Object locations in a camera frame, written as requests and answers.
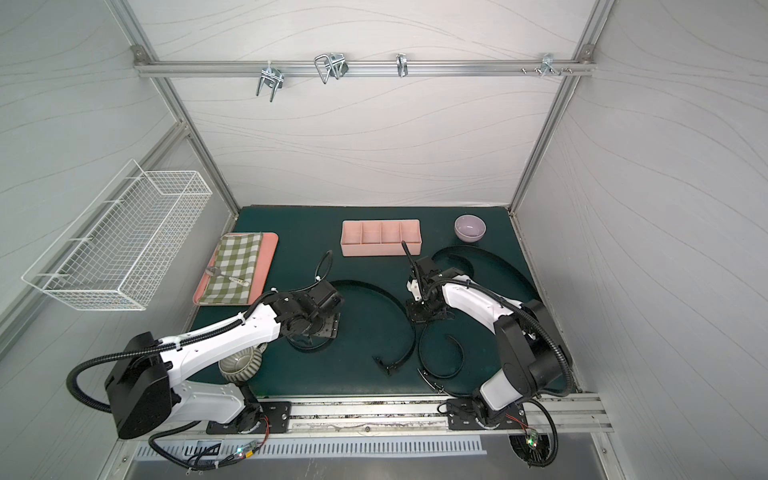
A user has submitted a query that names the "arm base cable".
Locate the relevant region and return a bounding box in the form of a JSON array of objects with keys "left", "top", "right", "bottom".
[
  {"left": 147, "top": 413, "right": 272, "bottom": 472},
  {"left": 508, "top": 400, "right": 563, "bottom": 469}
]

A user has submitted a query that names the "pink plastic tray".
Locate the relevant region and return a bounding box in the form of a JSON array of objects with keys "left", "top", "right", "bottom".
[{"left": 193, "top": 232, "right": 278, "bottom": 306}]

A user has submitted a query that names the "pink compartment storage box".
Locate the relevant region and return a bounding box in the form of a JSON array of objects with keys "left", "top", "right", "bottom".
[{"left": 340, "top": 219, "right": 422, "bottom": 257}]

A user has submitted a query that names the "purple small bowl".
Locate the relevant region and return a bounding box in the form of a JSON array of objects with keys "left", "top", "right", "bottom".
[{"left": 454, "top": 214, "right": 487, "bottom": 243}]

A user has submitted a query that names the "metal hook clamp centre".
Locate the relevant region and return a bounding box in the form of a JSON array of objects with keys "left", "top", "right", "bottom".
[{"left": 313, "top": 52, "right": 349, "bottom": 84}]

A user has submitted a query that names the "metal hook clamp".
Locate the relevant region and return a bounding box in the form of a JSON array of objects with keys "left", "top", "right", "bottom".
[
  {"left": 313, "top": 52, "right": 349, "bottom": 84},
  {"left": 519, "top": 53, "right": 575, "bottom": 77},
  {"left": 256, "top": 65, "right": 284, "bottom": 102}
]

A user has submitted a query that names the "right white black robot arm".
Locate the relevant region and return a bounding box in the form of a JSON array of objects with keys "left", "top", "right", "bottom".
[{"left": 407, "top": 258, "right": 576, "bottom": 428}]

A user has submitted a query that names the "dark green table mat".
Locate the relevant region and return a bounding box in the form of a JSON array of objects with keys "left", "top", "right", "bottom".
[{"left": 164, "top": 205, "right": 578, "bottom": 397}]

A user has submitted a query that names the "grey ribbed ceramic mug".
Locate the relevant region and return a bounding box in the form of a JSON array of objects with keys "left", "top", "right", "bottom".
[{"left": 218, "top": 343, "right": 268, "bottom": 384}]

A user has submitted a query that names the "metal hook clamp left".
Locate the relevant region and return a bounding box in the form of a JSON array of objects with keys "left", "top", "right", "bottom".
[{"left": 256, "top": 65, "right": 284, "bottom": 102}]

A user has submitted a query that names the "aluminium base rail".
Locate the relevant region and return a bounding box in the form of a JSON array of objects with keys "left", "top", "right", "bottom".
[{"left": 119, "top": 392, "right": 614, "bottom": 442}]

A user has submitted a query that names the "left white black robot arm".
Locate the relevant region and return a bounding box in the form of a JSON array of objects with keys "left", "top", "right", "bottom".
[{"left": 65, "top": 280, "right": 344, "bottom": 439}]

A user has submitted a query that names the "metal hook clamp right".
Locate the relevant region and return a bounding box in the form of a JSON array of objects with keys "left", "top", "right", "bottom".
[{"left": 519, "top": 53, "right": 575, "bottom": 77}]

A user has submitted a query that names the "metal ring clamp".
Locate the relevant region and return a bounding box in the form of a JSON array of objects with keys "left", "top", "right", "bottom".
[{"left": 395, "top": 53, "right": 408, "bottom": 78}]

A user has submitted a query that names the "white cartoon handle spoon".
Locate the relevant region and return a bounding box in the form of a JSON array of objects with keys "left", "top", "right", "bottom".
[{"left": 205, "top": 266, "right": 251, "bottom": 287}]

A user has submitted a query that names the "green checkered cloth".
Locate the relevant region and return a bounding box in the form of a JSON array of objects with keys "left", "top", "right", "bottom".
[{"left": 194, "top": 233, "right": 264, "bottom": 306}]

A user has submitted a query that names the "white wire basket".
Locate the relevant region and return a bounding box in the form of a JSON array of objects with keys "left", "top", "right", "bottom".
[{"left": 21, "top": 160, "right": 212, "bottom": 312}]

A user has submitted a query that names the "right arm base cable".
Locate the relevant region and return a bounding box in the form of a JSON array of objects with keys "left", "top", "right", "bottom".
[{"left": 508, "top": 400, "right": 563, "bottom": 469}]

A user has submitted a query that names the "left arm base cable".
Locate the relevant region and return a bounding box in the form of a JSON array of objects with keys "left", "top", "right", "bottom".
[{"left": 147, "top": 413, "right": 272, "bottom": 472}]

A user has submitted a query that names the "aluminium crossbar rail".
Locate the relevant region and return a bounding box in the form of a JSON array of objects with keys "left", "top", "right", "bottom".
[{"left": 135, "top": 57, "right": 597, "bottom": 79}]

